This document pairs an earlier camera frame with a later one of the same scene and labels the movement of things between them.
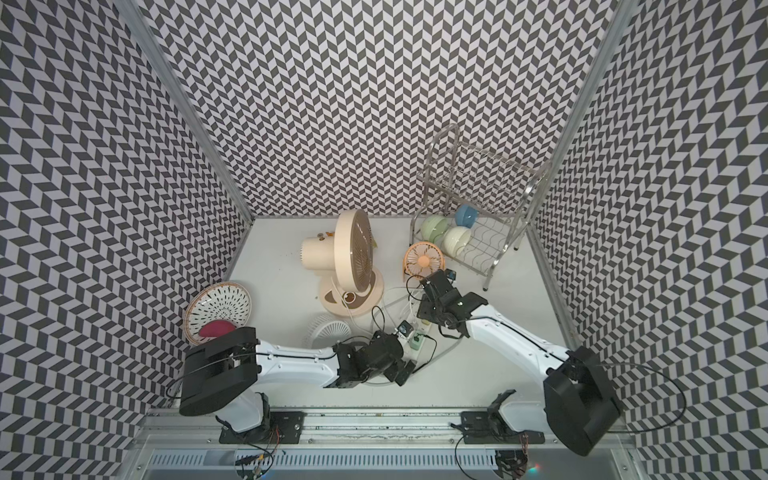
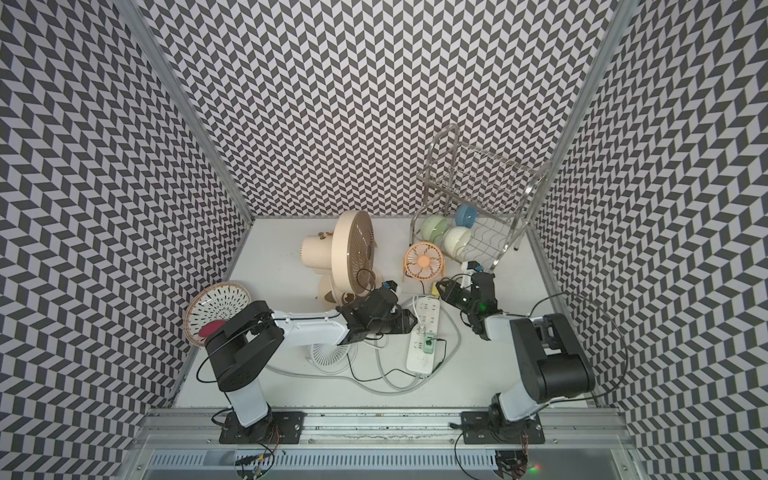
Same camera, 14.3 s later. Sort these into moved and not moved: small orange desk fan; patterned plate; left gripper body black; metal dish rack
Moved: left gripper body black
Not moved: patterned plate; small orange desk fan; metal dish rack
